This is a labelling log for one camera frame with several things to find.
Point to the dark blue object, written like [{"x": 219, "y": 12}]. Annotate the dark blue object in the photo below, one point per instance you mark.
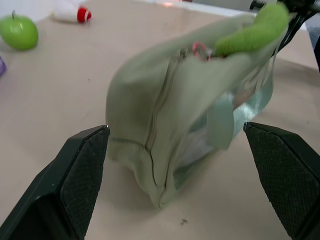
[{"x": 315, "y": 42}]

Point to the green fabric zipper pouch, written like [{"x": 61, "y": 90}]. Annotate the green fabric zipper pouch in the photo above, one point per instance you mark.
[{"x": 150, "y": 95}]

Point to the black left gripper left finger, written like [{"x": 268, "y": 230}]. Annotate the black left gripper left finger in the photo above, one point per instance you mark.
[{"x": 75, "y": 175}]

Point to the purple object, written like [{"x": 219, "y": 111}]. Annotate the purple object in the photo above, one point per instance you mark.
[{"x": 2, "y": 67}]

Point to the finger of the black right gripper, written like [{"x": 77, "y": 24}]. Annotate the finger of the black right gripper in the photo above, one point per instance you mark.
[
  {"x": 303, "y": 5},
  {"x": 295, "y": 27}
]

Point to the white red-tipped bottle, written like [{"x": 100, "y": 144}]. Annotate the white red-tipped bottle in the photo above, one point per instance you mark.
[{"x": 66, "y": 11}]

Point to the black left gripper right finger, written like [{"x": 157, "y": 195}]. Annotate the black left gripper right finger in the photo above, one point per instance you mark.
[{"x": 287, "y": 175}]

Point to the green apple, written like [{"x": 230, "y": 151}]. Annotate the green apple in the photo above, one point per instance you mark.
[{"x": 18, "y": 31}]

